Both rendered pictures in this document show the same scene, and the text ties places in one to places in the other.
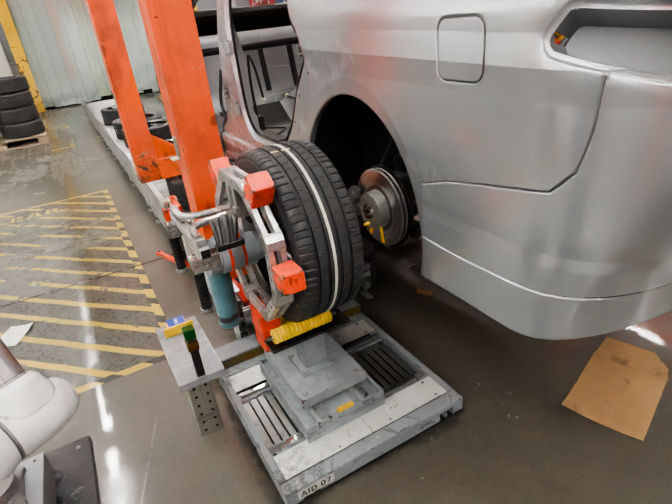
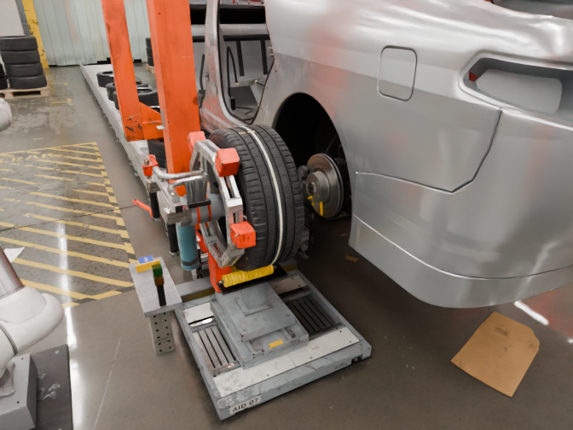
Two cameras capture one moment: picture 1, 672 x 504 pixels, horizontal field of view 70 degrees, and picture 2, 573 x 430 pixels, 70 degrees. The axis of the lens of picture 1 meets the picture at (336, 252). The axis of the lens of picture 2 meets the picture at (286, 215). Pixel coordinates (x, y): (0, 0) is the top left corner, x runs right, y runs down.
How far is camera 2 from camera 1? 12 cm
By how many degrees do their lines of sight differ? 1
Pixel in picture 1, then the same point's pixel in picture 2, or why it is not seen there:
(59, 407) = (48, 317)
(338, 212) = (287, 187)
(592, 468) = (467, 414)
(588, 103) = (486, 129)
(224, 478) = (171, 391)
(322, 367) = (261, 310)
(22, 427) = (17, 330)
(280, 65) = (253, 56)
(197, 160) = (178, 131)
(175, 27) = (173, 23)
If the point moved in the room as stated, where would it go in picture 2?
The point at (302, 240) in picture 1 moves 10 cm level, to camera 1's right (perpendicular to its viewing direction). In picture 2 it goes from (257, 206) to (282, 206)
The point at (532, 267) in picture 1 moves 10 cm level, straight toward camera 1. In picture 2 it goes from (433, 248) to (429, 264)
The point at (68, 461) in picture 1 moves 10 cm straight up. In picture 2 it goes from (48, 363) to (42, 345)
